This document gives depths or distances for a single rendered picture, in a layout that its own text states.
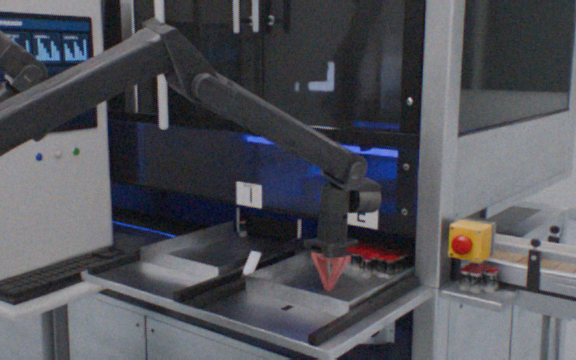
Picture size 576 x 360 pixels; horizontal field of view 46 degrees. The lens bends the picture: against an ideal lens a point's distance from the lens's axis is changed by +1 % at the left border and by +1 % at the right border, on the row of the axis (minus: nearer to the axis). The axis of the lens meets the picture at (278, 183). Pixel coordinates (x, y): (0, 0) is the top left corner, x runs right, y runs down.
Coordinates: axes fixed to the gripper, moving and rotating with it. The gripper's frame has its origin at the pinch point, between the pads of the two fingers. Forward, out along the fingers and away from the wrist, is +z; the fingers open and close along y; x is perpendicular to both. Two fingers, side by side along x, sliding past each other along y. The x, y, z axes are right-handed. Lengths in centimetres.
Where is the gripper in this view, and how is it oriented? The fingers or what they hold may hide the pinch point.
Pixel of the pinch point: (328, 285)
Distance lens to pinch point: 133.8
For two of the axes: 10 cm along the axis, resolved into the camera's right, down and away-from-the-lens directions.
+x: -7.8, -1.1, 6.1
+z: -0.7, 9.9, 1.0
